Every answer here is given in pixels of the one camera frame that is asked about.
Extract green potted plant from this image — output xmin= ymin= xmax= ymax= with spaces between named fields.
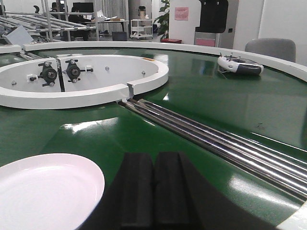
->
xmin=154 ymin=0 xmax=170 ymax=42

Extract white outer conveyor rim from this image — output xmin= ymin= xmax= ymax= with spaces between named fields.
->
xmin=0 ymin=41 xmax=307 ymax=82

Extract grey chair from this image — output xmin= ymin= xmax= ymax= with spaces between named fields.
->
xmin=245 ymin=38 xmax=296 ymax=62

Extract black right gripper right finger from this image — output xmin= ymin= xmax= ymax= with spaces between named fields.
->
xmin=154 ymin=152 xmax=276 ymax=230

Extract white inner conveyor ring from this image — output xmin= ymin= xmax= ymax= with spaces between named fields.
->
xmin=0 ymin=54 xmax=170 ymax=110

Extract pink white plate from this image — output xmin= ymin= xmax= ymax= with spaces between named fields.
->
xmin=0 ymin=153 xmax=105 ymax=230

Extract white blue remote controller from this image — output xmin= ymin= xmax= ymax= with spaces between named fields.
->
xmin=217 ymin=52 xmax=264 ymax=76

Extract metal roller rack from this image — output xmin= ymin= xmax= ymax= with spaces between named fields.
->
xmin=0 ymin=0 xmax=99 ymax=42

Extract white shelf cart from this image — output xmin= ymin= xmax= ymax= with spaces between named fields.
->
xmin=130 ymin=19 xmax=153 ymax=40

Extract green conveyor belt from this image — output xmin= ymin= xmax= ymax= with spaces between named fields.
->
xmin=0 ymin=47 xmax=307 ymax=230

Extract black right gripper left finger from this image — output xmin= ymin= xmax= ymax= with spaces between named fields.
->
xmin=81 ymin=153 xmax=154 ymax=230

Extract steel conveyor rollers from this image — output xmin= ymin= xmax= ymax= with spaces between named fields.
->
xmin=119 ymin=99 xmax=307 ymax=200

